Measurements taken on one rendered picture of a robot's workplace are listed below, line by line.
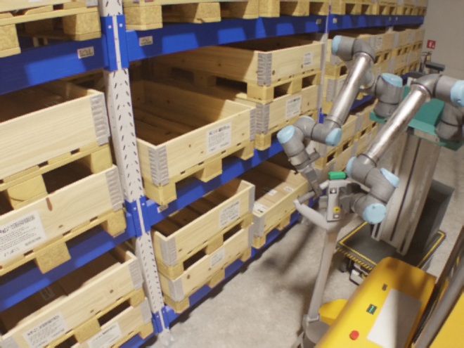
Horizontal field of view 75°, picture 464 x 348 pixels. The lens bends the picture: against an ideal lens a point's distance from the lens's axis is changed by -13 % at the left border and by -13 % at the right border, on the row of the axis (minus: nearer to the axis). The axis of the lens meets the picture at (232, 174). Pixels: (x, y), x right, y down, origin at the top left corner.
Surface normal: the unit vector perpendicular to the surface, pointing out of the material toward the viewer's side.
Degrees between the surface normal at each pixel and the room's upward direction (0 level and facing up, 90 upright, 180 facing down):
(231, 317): 0
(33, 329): 90
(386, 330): 0
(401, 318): 0
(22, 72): 90
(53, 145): 90
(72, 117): 90
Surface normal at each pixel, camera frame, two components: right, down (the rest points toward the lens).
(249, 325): 0.00, -0.87
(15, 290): 0.75, 0.33
